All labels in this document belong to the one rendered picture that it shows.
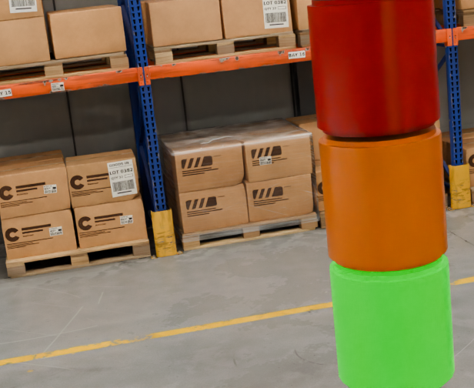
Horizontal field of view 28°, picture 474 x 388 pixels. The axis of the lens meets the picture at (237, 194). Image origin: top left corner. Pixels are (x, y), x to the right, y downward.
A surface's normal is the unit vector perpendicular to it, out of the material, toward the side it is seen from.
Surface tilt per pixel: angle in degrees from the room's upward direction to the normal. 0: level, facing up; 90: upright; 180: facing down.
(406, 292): 90
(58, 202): 91
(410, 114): 90
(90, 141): 90
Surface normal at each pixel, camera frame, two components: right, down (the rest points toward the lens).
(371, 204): -0.36, 0.26
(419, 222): 0.40, 0.17
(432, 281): 0.62, 0.11
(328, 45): -0.77, 0.22
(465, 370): -0.11, -0.97
